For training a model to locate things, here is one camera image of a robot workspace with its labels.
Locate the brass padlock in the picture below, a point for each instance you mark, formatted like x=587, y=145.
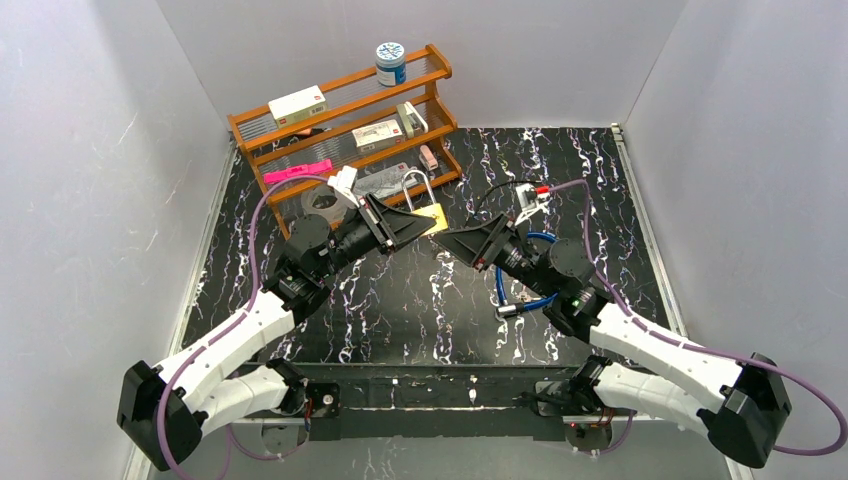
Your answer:
x=434, y=210

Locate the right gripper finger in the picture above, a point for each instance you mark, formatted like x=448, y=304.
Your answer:
x=475, y=236
x=468, y=250

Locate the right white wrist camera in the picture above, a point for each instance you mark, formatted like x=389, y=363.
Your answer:
x=532, y=199

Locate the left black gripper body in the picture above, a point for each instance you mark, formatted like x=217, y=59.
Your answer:
x=376, y=223

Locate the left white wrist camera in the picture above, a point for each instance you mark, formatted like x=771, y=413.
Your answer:
x=342, y=183

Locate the white box top shelf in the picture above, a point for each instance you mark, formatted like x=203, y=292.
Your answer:
x=298, y=106

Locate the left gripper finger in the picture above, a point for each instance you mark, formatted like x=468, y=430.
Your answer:
x=409, y=233
x=399, y=219

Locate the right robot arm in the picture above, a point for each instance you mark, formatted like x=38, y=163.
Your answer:
x=740, y=404

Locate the blue lidded jar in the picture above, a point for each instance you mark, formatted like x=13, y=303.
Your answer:
x=390, y=64

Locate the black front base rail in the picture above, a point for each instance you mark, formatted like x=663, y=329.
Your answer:
x=357, y=401

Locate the clear tape roll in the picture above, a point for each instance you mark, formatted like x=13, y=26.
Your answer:
x=322, y=200

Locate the white box shelf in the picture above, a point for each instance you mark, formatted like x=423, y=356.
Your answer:
x=298, y=106
x=377, y=136

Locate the blue cable bike lock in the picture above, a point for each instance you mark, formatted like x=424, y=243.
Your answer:
x=523, y=298

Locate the orange wooden shelf rack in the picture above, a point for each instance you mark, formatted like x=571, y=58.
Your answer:
x=357, y=101

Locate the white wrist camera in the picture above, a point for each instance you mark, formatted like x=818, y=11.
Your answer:
x=342, y=183
x=532, y=199

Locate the packaged item bottom shelf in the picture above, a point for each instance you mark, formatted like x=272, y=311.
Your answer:
x=386, y=182

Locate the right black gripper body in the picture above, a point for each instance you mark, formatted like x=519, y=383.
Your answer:
x=489, y=243

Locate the white box middle shelf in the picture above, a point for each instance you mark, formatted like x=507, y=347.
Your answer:
x=377, y=136

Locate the pink plastic tool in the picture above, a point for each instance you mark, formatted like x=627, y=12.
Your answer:
x=310, y=169

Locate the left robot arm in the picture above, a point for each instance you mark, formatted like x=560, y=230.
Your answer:
x=166, y=409

